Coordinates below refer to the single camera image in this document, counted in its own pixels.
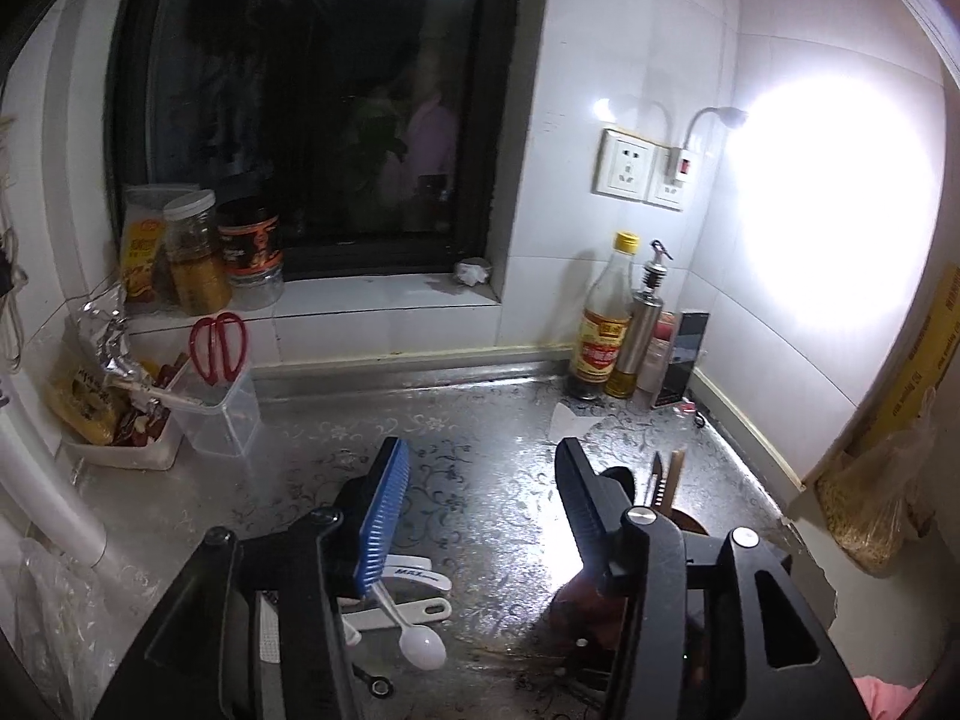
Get white plastic tray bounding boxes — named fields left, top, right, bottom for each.
left=64, top=360, right=185, bottom=470

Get clear container with yellow packet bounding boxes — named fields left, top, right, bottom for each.
left=120, top=184, right=197, bottom=308

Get red cylindrical utensil holder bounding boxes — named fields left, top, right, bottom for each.
left=551, top=465, right=710, bottom=698

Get white switch socket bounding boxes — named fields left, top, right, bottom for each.
left=646, top=146, right=695, bottom=211

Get spice jar with white lid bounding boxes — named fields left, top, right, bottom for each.
left=163, top=191, right=230, bottom=316

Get white dotted rice paddle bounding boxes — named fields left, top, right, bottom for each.
left=257, top=591, right=454, bottom=662

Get person's pink clothing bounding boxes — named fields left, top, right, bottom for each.
left=853, top=675, right=932, bottom=720

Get white gooseneck lamp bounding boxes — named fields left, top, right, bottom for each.
left=671, top=106, right=751, bottom=185

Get vinegar bottle with yellow cap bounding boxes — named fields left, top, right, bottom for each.
left=568, top=232, right=642, bottom=400

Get red handled scissors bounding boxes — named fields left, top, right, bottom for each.
left=189, top=313, right=248, bottom=383

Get yellow printed board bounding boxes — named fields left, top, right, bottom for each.
left=870, top=262, right=960, bottom=436

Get steel oil dispenser bottle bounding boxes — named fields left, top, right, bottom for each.
left=606, top=240, right=672, bottom=398

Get translucent white plastic spoon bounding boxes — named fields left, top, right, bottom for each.
left=373, top=577, right=448, bottom=670

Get dark window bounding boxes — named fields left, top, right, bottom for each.
left=112, top=0, right=526, bottom=278

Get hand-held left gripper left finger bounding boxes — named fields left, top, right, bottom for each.
left=94, top=436, right=413, bottom=720

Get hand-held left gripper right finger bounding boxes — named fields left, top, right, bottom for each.
left=553, top=438, right=863, bottom=720

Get jar with black label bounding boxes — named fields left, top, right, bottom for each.
left=217, top=199, right=286, bottom=308

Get silver foil packet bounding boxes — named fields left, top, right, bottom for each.
left=79, top=292, right=166, bottom=421

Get smartphone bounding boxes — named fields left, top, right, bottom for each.
left=656, top=310, right=710, bottom=407

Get white wall socket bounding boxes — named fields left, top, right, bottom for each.
left=592, top=129, right=661, bottom=200

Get black measuring spoon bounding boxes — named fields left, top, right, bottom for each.
left=351, top=662, right=395, bottom=697

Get yellow snack packet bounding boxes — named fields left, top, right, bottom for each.
left=49, top=364, right=121, bottom=443

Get small red capped bottle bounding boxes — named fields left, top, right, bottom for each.
left=639, top=311, right=680, bottom=402

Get clear plastic bag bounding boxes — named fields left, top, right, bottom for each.
left=15, top=540, right=121, bottom=691

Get clear plastic container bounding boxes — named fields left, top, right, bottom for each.
left=165, top=371, right=260, bottom=458

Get white pipe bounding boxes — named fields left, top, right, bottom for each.
left=0, top=382, right=106, bottom=567

